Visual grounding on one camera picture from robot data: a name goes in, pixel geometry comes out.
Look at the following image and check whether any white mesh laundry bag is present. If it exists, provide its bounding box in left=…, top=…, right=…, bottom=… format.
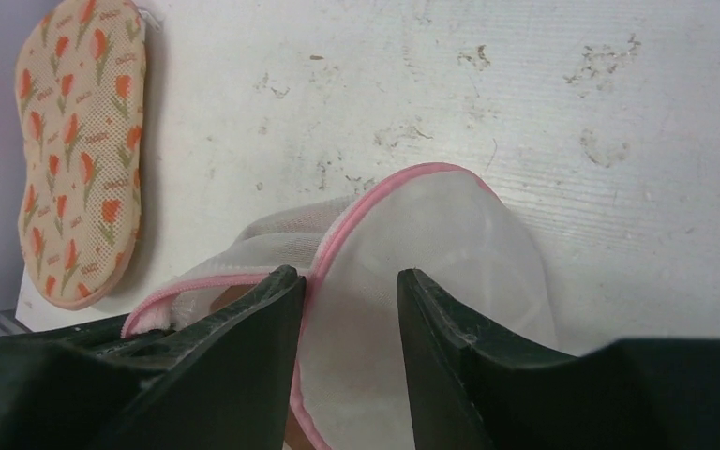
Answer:
left=123, top=163, right=558, bottom=449

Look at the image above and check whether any floral beige laundry bag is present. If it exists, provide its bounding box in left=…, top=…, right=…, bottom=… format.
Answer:
left=15, top=0, right=146, bottom=310

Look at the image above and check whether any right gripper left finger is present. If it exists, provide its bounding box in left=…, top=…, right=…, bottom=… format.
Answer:
left=0, top=266, right=306, bottom=449

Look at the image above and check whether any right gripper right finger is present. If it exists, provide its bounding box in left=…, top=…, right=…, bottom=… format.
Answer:
left=397, top=269, right=720, bottom=449

